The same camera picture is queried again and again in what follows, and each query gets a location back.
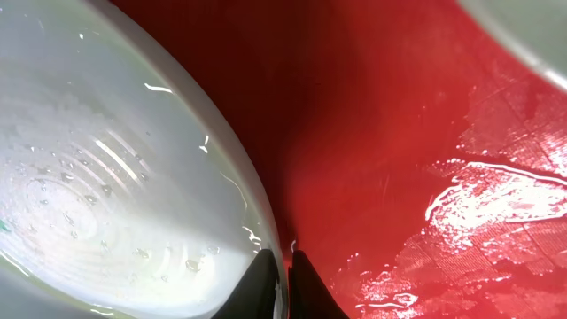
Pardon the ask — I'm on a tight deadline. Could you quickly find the red plastic tray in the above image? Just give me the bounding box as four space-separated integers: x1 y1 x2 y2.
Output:
119 0 566 318

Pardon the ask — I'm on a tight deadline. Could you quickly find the light green plate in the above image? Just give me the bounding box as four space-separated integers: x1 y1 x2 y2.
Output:
458 0 566 90

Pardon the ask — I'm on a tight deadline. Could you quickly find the white plate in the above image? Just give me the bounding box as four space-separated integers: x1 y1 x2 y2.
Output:
1 0 288 318

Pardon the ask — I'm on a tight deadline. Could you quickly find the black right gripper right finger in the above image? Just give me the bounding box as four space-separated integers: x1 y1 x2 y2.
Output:
288 250 348 319

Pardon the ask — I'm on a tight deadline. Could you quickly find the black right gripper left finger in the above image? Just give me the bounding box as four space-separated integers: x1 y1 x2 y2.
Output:
212 249 279 319

